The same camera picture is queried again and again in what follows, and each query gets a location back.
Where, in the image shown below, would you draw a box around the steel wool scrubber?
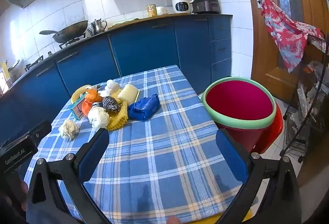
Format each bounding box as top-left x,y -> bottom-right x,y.
102,96 -> 122,113

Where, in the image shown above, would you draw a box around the blue plastic bag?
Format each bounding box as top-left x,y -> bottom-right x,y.
127,93 -> 160,121

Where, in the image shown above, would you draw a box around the white tissue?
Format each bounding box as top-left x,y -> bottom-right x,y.
104,79 -> 121,97

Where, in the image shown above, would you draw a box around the yellow banana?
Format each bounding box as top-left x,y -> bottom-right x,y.
71,84 -> 93,103

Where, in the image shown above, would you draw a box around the white plastic bag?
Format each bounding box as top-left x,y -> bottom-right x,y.
87,106 -> 110,129

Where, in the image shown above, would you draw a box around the metal kettle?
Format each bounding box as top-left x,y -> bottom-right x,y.
90,19 -> 108,35

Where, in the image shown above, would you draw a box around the red floral cloth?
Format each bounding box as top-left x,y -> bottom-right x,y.
261,0 -> 325,73

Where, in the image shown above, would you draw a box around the teal small box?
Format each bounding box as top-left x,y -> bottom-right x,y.
69,97 -> 89,121

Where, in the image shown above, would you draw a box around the beige paper ball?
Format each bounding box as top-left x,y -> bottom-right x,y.
58,119 -> 80,141

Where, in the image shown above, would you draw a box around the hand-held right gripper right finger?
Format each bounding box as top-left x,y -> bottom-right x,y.
216,128 -> 302,224

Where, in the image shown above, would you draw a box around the black wok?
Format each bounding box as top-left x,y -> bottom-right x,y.
39,20 -> 89,44

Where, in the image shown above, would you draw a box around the gas stove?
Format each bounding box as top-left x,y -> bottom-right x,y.
25,34 -> 90,71

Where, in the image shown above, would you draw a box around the white soy milk maker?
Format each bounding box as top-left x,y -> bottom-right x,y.
168,0 -> 194,15

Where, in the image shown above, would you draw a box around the blue plaid tablecloth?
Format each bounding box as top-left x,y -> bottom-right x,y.
23,64 -> 254,224

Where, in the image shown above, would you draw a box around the cream foam block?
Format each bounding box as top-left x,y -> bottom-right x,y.
117,84 -> 140,105

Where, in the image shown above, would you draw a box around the wooden door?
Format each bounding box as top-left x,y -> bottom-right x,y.
239,0 -> 329,111

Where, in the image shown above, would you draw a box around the pale green tray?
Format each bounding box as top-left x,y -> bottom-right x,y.
110,17 -> 146,27

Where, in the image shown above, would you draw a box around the metal pot with handle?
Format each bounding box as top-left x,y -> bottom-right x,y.
8,59 -> 21,78

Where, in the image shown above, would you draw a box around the dark rice cooker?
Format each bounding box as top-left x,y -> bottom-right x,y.
192,0 -> 221,15

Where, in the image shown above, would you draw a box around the yellow tin can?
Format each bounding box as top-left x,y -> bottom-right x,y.
146,4 -> 157,18

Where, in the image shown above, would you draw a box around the orange mesh bag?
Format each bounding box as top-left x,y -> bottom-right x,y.
82,87 -> 103,115

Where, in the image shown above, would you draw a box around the black wire rack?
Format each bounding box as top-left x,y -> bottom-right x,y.
281,34 -> 329,163

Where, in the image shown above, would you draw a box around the yellow bottle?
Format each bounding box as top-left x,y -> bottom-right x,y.
1,61 -> 11,83

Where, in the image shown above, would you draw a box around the red bin with green rim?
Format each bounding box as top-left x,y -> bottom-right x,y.
200,77 -> 284,154

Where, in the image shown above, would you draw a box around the blue kitchen base cabinets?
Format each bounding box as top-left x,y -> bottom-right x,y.
0,14 -> 233,145

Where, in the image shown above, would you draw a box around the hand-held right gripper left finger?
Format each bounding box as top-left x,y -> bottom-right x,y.
26,127 -> 110,224

